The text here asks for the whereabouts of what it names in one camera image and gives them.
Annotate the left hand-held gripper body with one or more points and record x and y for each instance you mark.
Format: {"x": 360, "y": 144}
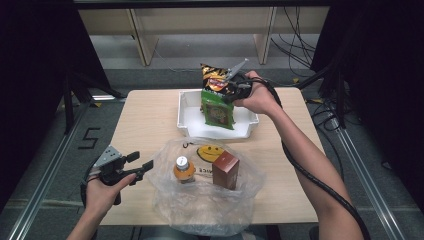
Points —
{"x": 110, "y": 168}

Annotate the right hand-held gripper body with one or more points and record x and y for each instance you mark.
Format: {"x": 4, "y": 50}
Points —
{"x": 238, "y": 88}

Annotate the green snack packet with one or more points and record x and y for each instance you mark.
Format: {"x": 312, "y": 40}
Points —
{"x": 216, "y": 113}

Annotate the black yellow chips bag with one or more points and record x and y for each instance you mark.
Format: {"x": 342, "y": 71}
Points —
{"x": 213, "y": 78}

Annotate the white plastic bin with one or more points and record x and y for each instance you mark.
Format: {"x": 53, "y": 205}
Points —
{"x": 193, "y": 123}

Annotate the brown box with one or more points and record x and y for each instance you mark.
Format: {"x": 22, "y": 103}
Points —
{"x": 226, "y": 171}

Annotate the clear plastic bag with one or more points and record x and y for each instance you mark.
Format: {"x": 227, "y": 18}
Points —
{"x": 206, "y": 210}

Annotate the person's right hand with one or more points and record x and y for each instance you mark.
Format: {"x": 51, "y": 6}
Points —
{"x": 261, "y": 98}

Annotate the person's left hand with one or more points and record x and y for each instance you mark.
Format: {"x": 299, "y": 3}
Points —
{"x": 100, "y": 196}

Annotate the orange juice bottle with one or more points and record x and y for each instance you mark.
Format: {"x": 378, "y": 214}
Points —
{"x": 183, "y": 168}

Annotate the black metal stand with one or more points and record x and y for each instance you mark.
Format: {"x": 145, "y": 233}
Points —
{"x": 68, "y": 106}
{"x": 339, "y": 100}

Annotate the light wooden desk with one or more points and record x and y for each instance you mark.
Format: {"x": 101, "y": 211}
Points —
{"x": 143, "y": 43}

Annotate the black curtain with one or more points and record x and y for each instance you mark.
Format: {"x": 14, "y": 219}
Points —
{"x": 383, "y": 83}
{"x": 33, "y": 83}

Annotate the metal floor rail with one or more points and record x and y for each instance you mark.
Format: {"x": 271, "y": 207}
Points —
{"x": 366, "y": 186}
{"x": 43, "y": 186}

